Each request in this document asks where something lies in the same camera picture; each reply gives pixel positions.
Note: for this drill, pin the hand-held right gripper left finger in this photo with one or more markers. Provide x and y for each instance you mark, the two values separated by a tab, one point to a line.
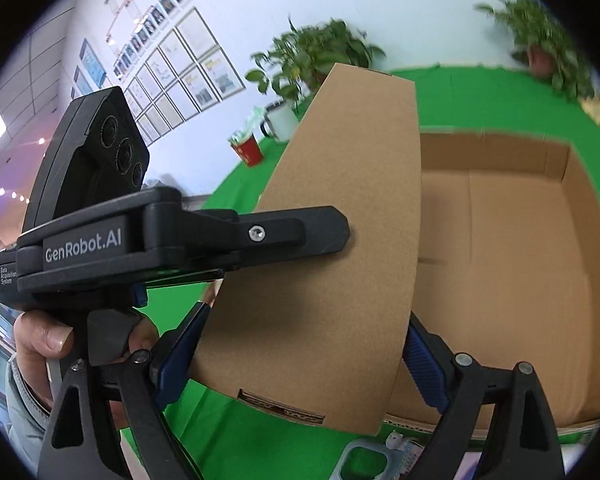
179	355

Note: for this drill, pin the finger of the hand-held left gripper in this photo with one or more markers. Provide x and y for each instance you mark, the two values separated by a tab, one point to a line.
290	235

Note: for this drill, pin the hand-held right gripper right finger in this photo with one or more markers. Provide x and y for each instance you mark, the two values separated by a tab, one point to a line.
425	360

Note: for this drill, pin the brown cardboard box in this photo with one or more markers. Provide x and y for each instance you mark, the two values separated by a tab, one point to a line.
480	260

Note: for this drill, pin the light blue phone case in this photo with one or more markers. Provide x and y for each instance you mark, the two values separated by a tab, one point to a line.
347	465

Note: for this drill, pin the person's left forearm grey sleeve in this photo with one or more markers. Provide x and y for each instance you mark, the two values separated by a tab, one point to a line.
22	400

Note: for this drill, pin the person's left hand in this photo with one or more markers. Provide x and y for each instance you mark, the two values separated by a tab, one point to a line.
42	337

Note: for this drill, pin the red paper cup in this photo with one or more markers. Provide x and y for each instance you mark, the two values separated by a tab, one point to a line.
249	150

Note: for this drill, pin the green tablecloth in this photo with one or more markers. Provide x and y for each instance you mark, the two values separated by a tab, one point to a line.
240	440

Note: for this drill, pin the white enamel mug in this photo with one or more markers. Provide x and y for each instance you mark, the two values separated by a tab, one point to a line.
282	122

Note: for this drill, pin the leafy green plant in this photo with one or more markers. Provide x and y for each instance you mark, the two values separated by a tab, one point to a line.
310	52

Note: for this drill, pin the row of portrait photos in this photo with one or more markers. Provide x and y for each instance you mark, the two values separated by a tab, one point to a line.
167	2

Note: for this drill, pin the potted plant in terracotta pot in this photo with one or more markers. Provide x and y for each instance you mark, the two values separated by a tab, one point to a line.
540	25

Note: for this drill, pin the blue wall poster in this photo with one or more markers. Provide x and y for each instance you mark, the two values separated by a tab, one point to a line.
92	62
82	82

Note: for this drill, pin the wall of framed certificates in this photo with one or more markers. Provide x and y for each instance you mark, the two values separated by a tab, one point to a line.
190	75

